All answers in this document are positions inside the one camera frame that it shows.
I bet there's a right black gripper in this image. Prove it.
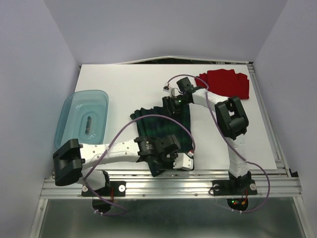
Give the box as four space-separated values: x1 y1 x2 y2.
159 95 190 120

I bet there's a green plaid skirt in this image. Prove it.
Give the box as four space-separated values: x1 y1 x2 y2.
130 106 195 177

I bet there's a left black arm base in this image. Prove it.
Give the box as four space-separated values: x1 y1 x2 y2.
81 171 127 216

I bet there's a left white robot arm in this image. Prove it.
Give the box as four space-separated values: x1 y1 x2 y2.
53 135 181 195

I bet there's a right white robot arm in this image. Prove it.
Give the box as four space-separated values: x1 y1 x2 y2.
162 75 251 193

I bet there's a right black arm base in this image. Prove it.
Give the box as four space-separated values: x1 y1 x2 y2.
209 172 258 212

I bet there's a folded red skirt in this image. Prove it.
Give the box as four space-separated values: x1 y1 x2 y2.
197 69 250 100

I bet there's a small dark object in bin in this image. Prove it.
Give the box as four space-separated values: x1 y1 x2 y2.
85 116 92 135

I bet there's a blue transparent plastic bin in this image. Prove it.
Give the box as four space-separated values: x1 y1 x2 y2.
54 90 108 149

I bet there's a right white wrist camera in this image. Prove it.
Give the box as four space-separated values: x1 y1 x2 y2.
163 83 180 97

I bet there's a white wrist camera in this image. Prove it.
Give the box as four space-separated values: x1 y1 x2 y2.
163 83 180 97
173 153 194 171

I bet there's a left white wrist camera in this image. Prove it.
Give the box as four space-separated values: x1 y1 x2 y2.
173 153 194 171

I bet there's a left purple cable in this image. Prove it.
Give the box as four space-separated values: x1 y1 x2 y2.
84 114 196 216

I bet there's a purple cable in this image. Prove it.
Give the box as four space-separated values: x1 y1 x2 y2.
84 114 196 216
165 74 270 214

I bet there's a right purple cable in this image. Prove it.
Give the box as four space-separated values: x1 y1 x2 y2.
165 74 270 214

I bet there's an aluminium mounting rail frame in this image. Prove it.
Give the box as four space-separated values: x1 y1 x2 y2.
30 62 314 238

